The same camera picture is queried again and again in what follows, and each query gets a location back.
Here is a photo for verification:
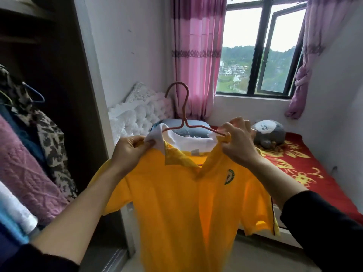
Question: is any white tufted headboard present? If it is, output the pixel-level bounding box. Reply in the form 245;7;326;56
108;82;175;145

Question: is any yellow polo shirt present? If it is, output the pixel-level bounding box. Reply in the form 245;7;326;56
88;123;280;272

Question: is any pink hanging curtain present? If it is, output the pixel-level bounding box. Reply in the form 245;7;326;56
170;0;227;121

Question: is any dark blue garment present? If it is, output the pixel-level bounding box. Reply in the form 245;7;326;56
0;104;46;169

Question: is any dark wooden wardrobe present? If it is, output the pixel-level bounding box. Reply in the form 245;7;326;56
0;0;137;272

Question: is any grey white plush toy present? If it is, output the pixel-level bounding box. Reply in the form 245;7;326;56
251;120;286;150

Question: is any black framed window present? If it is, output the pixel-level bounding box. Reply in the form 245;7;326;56
216;0;308;100

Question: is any pink tied curtain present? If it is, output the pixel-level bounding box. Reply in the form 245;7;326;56
285;0;361;120

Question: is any person's right hand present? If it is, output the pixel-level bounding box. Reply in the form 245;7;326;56
217;117;260;168

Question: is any white lace garment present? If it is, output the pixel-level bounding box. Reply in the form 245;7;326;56
0;181;39;234

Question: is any person's left hand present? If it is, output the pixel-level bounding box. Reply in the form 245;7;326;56
111;135;156;179

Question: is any blue clothes hanger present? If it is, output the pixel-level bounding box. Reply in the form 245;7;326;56
22;82;45;104

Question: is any leopard print garment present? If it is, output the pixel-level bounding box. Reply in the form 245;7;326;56
0;65;78;201

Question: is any person's right forearm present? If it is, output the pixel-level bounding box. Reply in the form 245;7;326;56
247;156;363;272

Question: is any white bed frame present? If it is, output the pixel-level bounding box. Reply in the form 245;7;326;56
238;206;304;250

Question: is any pink knitted garment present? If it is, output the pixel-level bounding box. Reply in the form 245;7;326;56
0;114;70;226

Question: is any light blue garment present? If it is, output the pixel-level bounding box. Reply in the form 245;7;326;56
0;207;29;244

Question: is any person's left forearm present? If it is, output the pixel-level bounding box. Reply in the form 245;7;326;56
0;166;125;272

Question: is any red floral bed sheet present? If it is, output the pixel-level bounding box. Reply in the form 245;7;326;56
211;126;363;226

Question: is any pink wire clothes hanger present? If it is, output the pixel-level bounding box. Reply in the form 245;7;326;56
162;81;227;137

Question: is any blue pillow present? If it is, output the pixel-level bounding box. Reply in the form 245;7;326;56
150;119;212;138

